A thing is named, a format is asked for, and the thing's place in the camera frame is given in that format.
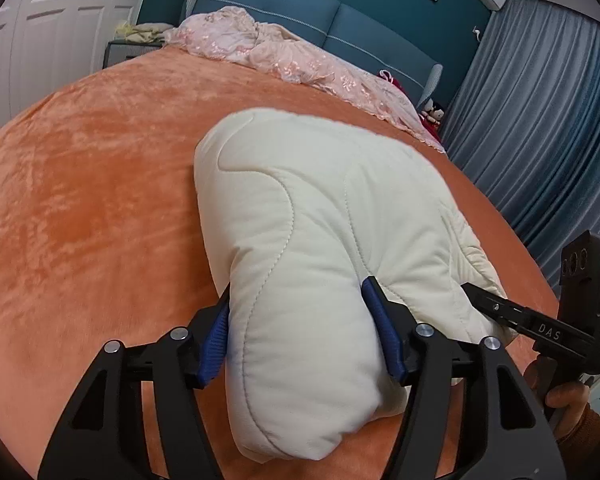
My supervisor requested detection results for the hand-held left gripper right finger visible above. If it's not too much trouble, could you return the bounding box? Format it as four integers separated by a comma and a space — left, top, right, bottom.
361, 276, 567, 480

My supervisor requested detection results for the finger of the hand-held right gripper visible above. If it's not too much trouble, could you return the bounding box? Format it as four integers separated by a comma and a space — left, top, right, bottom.
460, 282, 537, 342

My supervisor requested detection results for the grey-blue curtain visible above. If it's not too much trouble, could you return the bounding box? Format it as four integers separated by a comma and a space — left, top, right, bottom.
437, 0, 600, 287

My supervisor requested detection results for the small red cloth item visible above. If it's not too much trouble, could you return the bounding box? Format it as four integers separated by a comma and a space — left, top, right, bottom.
379, 71, 407, 92

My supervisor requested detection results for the red plush toy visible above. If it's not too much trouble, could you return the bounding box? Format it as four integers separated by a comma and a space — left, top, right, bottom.
419, 99, 447, 133

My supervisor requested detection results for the cream quilted jacket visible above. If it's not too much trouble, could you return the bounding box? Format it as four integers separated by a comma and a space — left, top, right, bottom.
194, 107, 512, 461

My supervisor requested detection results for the dark nightstand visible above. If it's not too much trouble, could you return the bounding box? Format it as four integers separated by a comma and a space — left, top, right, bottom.
102, 40, 164, 69

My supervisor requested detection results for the pink embroidered quilt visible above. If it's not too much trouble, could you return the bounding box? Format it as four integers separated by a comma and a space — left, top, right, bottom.
162, 6, 447, 154

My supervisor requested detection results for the person's right hand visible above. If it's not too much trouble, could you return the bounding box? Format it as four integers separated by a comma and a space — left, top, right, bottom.
522, 355, 592, 445

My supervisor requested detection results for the white wardrobe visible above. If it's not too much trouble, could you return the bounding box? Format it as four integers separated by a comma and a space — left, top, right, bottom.
0, 0, 159, 130

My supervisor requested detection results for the orange velvet bed blanket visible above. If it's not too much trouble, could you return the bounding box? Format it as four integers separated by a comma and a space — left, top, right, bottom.
0, 45, 562, 480

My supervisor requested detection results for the pale yellow cloth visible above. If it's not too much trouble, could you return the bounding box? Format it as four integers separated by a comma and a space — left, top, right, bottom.
115, 20, 174, 46

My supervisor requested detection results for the blue padded headboard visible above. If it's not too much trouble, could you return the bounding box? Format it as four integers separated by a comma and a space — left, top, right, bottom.
182, 0, 444, 113

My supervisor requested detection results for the person's right forearm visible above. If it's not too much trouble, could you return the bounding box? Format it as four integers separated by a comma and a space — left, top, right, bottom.
555, 402, 600, 467

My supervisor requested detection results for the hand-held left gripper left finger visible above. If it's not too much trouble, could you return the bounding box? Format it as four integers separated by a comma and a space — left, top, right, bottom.
37, 285, 232, 480

